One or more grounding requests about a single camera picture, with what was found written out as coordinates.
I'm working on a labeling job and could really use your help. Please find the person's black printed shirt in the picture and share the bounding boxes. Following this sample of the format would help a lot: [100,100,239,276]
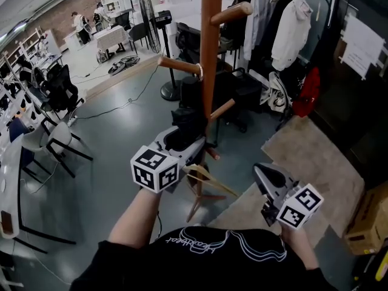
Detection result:
[69,226,337,291]

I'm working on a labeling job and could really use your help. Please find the black hanging jacket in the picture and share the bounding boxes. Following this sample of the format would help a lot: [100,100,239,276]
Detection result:
[251,0,296,70]

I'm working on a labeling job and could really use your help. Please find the red bag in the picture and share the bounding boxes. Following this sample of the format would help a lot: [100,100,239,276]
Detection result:
[292,66,321,119]

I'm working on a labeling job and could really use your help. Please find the grey chair black legs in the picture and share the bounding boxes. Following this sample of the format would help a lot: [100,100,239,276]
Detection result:
[45,121,94,179]
[21,125,52,175]

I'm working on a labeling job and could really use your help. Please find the black mesh office chair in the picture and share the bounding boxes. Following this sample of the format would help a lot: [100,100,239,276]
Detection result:
[40,64,86,119]
[177,22,265,133]

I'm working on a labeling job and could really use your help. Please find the long grey table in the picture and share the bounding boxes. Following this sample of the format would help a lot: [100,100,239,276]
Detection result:
[0,133,77,254]

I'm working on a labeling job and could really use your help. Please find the person's left forearm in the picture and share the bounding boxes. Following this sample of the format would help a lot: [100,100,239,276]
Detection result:
[108,188,163,250]

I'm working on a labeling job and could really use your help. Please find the black metal clothes rack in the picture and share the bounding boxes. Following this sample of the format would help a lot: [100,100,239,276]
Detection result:
[236,0,333,72]

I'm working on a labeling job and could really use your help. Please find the black dining chair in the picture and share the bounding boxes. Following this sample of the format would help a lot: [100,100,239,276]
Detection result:
[128,22,150,50]

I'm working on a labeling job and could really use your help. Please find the small white table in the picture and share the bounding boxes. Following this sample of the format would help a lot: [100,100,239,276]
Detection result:
[63,32,81,52]

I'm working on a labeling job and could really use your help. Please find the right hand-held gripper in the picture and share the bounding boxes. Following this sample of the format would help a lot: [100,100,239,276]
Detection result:
[253,162,324,231]

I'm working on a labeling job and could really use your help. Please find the white and black bag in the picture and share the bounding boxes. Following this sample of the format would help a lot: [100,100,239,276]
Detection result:
[259,71,293,113]

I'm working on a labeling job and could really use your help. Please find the white hanging jacket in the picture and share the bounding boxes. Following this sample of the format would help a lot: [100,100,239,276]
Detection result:
[270,0,313,72]

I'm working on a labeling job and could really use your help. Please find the white cabinet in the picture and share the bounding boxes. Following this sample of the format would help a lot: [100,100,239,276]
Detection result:
[47,28,65,53]

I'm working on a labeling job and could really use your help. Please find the wooden coat stand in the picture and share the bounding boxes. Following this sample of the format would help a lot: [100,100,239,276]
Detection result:
[157,0,254,223]

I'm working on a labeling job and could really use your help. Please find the blue chair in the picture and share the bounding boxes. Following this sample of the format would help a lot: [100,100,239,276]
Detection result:
[8,118,35,176]

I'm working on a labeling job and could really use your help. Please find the brown cardboard box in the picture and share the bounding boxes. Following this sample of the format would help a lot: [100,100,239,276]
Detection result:
[343,181,388,256]

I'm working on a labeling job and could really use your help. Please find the person's right forearm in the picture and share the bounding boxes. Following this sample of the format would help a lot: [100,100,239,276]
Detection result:
[279,224,319,271]

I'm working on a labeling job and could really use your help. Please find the black standing fan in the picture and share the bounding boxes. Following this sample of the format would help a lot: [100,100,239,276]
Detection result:
[138,0,183,101]

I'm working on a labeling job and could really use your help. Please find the white taped paper sheet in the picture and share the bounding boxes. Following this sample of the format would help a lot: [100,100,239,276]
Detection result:
[339,13,387,81]

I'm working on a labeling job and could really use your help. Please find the light wooden clothes hanger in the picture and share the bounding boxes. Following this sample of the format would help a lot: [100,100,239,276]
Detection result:
[182,164,239,198]

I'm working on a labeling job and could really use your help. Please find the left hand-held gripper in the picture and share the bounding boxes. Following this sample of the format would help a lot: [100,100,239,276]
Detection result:
[130,125,210,195]

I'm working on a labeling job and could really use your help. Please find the white shelving unit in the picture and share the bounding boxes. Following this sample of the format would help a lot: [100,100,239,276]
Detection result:
[0,50,41,133]

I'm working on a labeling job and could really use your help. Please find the black framed glass door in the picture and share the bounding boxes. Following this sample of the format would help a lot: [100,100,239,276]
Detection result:
[312,0,388,195]

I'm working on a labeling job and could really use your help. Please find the beige rug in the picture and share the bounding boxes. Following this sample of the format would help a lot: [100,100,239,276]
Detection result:
[209,115,366,249]

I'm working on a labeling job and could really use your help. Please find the table with white cloth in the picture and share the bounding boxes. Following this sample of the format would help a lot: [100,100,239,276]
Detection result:
[94,25,131,59]

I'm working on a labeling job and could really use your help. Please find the black round floor device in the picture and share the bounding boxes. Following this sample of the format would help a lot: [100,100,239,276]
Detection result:
[108,55,141,76]

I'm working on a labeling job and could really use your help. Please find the small wooden box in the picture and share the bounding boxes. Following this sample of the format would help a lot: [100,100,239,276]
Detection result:
[0,210,15,239]

